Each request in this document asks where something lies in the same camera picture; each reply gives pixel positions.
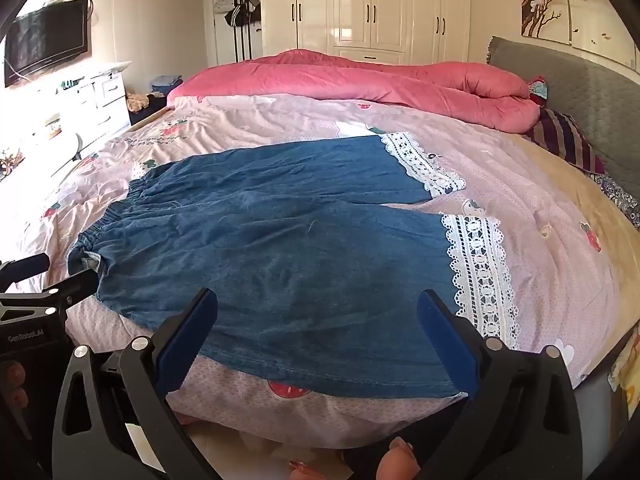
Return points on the folded blue clothes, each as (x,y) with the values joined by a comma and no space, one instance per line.
(165,83)

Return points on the person's right hand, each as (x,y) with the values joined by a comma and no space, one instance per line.
(400,460)

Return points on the white dresser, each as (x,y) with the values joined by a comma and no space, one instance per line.
(107,90)

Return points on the cream wardrobe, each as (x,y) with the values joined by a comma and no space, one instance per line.
(350,5)

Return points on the white door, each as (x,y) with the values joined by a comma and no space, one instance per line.
(220,45)

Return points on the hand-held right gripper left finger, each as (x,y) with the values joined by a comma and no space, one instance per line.
(185,342)

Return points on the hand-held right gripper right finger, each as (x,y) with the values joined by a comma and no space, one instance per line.
(450,345)

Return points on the grey padded headboard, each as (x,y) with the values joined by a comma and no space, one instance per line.
(590,90)

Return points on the floral wall painting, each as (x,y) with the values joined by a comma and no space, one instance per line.
(545,0)

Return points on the blue floral pillow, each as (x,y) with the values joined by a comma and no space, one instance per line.
(622,200)

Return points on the blue denim pants lace hem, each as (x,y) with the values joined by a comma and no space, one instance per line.
(300,240)

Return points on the yellow cartoon blanket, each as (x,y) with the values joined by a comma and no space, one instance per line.
(627,360)

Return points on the hanging bags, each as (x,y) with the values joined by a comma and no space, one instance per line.
(242,7)

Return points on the person's left hand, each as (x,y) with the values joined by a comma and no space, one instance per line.
(15,374)

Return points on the black flat television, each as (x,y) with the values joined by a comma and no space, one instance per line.
(45,40)

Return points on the dark striped pillow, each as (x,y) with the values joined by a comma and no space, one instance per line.
(565,140)

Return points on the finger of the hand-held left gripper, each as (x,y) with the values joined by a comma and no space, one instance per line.
(25,266)
(75,285)

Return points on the pink printed bed sheet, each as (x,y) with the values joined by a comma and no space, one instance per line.
(525,210)

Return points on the brown floral cushion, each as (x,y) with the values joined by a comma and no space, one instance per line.
(136,102)

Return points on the pink quilt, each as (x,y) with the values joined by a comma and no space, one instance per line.
(325,77)

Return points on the red teal cloth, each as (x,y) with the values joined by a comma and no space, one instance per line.
(537,89)

